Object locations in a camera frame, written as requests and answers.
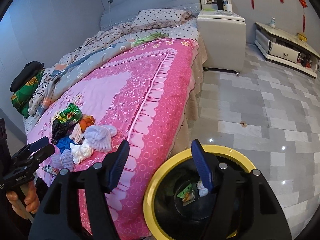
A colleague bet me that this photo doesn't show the small lilac foam net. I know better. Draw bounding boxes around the small lilac foam net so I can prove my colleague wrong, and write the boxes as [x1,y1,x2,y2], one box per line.
[51,149,74,172]

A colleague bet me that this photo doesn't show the white bedside cabinet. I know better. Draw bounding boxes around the white bedside cabinet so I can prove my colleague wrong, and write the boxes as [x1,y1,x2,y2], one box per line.
[197,10,246,73]

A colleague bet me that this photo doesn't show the black folded garment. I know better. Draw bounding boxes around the black folded garment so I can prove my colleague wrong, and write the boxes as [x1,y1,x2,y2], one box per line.
[10,61,44,93]

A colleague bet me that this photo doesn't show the red chinese knot decoration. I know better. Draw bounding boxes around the red chinese knot decoration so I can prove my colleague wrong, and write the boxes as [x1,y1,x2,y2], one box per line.
[299,0,308,32]

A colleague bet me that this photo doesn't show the grey floral quilt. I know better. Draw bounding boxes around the grey floral quilt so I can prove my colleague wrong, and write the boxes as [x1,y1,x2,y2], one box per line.
[27,32,171,117]

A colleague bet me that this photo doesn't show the left hand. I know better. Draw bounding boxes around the left hand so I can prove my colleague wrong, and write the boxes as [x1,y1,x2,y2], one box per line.
[6,181,40,219]

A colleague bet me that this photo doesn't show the green folded blanket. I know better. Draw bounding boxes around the green folded blanket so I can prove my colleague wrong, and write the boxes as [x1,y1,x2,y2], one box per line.
[11,68,44,118]

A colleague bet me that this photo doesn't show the pink floral bedspread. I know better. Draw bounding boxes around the pink floral bedspread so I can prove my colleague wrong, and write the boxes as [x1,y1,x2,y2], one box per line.
[27,38,199,239]

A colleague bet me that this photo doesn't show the black plastic bag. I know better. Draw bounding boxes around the black plastic bag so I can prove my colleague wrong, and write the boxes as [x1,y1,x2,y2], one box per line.
[51,120,74,145]

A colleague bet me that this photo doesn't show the black bottle on cabinet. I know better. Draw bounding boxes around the black bottle on cabinet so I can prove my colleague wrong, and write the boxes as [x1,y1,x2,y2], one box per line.
[216,0,224,11]

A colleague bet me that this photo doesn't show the green snack wrapper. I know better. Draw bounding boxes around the green snack wrapper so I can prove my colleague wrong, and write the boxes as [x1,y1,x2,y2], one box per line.
[56,103,82,127]

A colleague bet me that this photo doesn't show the white tv stand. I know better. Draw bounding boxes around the white tv stand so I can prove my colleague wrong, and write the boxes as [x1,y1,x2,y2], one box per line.
[254,22,319,79]

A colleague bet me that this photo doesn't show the polka dot pillow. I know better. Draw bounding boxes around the polka dot pillow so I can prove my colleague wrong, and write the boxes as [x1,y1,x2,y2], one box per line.
[130,9,192,31]

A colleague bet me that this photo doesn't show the blue plastic bag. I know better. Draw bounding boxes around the blue plastic bag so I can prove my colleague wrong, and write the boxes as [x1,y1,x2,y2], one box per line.
[56,136,75,153]

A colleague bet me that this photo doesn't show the white bottle on stand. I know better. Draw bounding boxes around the white bottle on stand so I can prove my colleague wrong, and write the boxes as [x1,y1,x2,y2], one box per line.
[270,17,276,28]

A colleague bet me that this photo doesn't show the lilac foam fruit net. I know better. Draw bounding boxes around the lilac foam fruit net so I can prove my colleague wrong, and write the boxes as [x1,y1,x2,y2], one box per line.
[84,125,117,153]

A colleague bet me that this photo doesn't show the yellow rimmed black trash bin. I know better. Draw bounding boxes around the yellow rimmed black trash bin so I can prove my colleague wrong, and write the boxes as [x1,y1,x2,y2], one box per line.
[143,145,255,239]

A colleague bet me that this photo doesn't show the grey bed headboard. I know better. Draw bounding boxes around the grey bed headboard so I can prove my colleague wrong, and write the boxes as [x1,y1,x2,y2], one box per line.
[100,0,201,31]

